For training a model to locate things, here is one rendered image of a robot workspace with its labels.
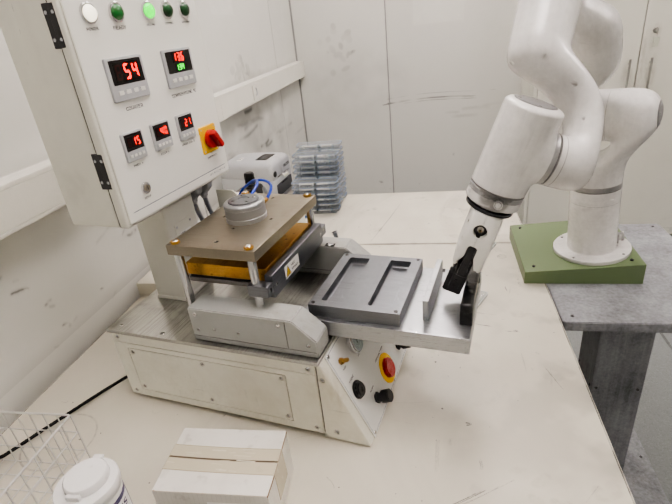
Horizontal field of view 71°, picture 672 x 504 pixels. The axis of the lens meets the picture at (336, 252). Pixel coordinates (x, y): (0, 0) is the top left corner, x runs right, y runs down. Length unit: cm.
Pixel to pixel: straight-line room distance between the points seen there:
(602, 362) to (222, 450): 114
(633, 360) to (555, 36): 107
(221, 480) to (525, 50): 77
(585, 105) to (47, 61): 79
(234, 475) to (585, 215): 103
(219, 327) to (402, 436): 38
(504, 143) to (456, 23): 258
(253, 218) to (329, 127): 255
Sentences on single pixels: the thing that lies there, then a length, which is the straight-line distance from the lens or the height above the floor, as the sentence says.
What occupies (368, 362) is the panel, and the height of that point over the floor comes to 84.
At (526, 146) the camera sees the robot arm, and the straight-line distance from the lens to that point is 71.
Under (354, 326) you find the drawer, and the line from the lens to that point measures 82.
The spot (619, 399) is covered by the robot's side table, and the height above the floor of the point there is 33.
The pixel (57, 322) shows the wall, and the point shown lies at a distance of 133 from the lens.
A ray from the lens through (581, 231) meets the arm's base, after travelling 140.
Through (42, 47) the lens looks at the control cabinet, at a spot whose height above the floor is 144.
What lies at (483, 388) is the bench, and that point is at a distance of 103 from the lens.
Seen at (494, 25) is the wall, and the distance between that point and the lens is 329.
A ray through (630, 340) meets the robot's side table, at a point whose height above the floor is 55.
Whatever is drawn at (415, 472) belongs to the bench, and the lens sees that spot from 88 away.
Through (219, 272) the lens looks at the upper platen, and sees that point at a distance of 89.
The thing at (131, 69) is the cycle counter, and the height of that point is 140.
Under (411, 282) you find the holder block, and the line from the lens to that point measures 87.
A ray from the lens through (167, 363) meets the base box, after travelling 101.
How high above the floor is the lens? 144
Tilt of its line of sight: 26 degrees down
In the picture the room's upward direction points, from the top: 6 degrees counter-clockwise
